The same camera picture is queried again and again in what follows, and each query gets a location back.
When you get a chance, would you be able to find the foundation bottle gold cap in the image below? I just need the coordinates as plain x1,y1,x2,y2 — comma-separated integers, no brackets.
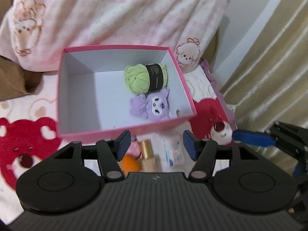
139,140,161,173

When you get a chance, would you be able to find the pink cartoon pillow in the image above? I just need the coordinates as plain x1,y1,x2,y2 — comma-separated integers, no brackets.
1,0,231,73

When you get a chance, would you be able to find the purple plush toy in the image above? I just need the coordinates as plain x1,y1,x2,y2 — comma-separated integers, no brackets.
129,88,170,121

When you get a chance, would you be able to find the brown pillow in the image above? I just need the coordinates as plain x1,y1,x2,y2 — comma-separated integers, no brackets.
0,0,42,101

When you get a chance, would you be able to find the orange makeup sponge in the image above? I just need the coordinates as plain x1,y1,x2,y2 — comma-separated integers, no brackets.
120,155,141,176

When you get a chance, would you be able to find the green yarn ball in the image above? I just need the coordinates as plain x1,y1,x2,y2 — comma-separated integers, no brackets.
124,63,168,95

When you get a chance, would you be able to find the bear print bed blanket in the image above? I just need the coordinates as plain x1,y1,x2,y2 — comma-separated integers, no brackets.
1,53,236,224

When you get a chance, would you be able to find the beige curtain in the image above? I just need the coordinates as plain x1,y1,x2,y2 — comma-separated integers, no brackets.
220,0,308,174

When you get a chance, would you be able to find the pink cardboard box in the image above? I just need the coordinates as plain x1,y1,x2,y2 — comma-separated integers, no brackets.
57,45,196,143

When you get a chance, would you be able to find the small white tissue pack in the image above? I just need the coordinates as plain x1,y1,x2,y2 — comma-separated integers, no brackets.
164,135,185,167

